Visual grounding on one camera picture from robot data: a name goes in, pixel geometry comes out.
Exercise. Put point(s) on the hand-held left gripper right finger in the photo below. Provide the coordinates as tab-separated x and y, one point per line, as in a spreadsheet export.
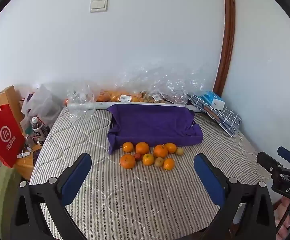
208	180

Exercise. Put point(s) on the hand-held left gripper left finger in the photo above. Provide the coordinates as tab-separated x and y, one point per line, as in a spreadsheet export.
76	177

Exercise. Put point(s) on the yellowish orange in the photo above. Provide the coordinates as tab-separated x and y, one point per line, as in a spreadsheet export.
179	151

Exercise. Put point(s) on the small pale orange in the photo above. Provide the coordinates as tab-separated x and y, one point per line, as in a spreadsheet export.
159	161

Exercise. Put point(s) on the large orange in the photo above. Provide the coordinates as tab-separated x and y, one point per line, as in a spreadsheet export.
127	161

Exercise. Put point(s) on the small red fruit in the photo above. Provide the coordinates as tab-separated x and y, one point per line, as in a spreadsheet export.
137	156

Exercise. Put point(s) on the purple towel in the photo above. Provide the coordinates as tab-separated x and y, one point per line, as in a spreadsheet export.
152	125

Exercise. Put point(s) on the person's right hand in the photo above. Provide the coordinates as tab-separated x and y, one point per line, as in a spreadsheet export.
285	223

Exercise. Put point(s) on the dark drink bottle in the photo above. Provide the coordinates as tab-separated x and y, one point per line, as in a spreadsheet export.
38	129

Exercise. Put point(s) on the striped bed quilt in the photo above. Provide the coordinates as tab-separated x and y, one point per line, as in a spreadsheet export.
135	195

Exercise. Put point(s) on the grey plaid folded cloth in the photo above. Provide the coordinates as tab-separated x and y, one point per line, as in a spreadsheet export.
222	120

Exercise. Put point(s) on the white small box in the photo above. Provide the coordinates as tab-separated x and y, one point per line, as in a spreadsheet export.
218	104

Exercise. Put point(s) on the white long box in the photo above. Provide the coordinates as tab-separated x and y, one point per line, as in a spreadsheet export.
101	105

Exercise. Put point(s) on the empty clear plastic bag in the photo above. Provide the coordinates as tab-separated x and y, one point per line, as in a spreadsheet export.
81	100

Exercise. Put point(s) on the white plastic bag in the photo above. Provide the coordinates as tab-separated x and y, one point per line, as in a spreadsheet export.
41	105

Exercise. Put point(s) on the red paper bag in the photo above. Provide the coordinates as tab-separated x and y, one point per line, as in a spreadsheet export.
4	137

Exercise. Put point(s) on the blue tissue pack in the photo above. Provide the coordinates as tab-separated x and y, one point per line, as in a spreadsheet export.
210	96

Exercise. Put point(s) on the clear bag of oranges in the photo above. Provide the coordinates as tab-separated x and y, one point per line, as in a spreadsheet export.
115	96

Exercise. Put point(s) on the clear bag of brown fruit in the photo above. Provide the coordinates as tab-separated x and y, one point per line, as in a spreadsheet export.
157	96

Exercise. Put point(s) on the wooden door frame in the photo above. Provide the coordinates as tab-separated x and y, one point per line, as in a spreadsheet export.
227	35

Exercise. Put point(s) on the white wall switch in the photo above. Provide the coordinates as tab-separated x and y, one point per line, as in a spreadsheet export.
98	5

